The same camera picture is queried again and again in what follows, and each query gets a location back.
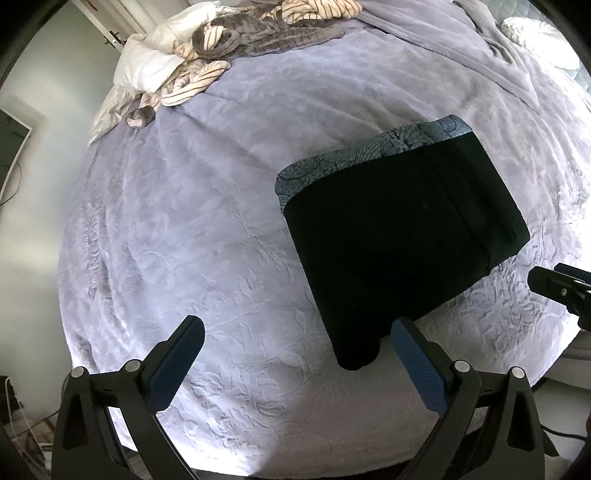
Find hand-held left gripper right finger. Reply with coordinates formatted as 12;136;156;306
391;316;555;480

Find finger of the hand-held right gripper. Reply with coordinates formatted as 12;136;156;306
554;263;591;291
527;267;591;329

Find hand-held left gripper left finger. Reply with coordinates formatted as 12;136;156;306
51;315;206;480

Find black pants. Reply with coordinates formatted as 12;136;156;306
274;114;531;371

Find lavender embossed blanket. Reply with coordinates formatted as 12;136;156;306
58;0;589;468

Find white pillow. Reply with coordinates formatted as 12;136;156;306
87;2;223;147
501;16;583;71

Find white framed panel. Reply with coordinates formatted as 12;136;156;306
0;108;34;205

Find striped beige grey cloth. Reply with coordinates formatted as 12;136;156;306
126;0;363;129

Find white door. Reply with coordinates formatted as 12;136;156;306
69;0;155;49

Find white cable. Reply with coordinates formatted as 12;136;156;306
4;376;57;450

